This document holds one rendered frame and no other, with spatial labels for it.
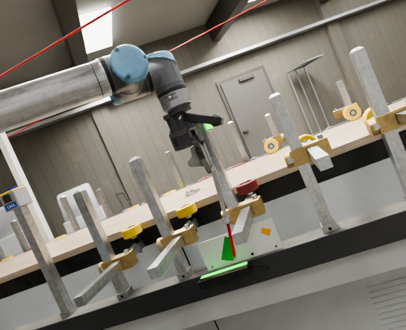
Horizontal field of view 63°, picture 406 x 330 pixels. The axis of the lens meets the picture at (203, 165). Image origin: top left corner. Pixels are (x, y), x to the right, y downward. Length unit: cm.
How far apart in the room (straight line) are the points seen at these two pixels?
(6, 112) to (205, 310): 87
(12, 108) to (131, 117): 570
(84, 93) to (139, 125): 565
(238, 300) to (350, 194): 54
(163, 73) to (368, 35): 839
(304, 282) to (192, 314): 40
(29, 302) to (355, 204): 149
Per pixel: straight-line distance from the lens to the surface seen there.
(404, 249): 118
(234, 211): 107
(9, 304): 196
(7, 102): 82
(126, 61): 82
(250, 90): 711
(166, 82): 98
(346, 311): 146
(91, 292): 110
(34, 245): 143
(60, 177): 641
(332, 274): 117
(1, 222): 590
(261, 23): 780
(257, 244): 110
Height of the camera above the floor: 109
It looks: 3 degrees down
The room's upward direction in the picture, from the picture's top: 23 degrees counter-clockwise
